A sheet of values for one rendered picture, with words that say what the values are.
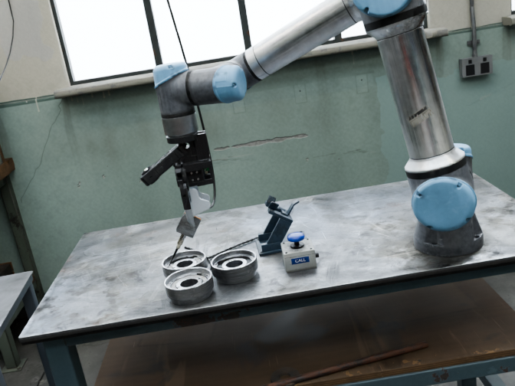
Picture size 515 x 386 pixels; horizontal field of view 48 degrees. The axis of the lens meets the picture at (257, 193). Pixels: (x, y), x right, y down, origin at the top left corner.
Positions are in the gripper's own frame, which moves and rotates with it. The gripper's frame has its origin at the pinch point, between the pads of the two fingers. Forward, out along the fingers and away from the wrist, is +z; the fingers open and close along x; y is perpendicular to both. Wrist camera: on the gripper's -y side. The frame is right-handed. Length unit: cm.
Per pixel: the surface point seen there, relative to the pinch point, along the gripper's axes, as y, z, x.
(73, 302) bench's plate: -29.3, 13.2, -4.4
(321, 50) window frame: 65, -20, 144
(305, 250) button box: 24.4, 8.7, -9.2
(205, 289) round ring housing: 1.5, 10.6, -15.3
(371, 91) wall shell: 89, 3, 151
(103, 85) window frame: -37, -21, 149
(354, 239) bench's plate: 38.2, 13.2, 1.9
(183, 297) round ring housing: -3.3, 10.9, -16.6
